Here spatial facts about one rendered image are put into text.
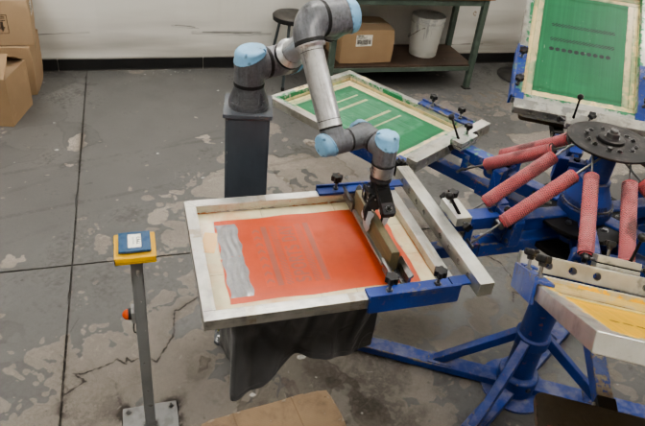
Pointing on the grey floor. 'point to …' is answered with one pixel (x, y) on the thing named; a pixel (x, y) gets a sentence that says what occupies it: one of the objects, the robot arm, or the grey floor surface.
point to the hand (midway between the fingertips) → (374, 228)
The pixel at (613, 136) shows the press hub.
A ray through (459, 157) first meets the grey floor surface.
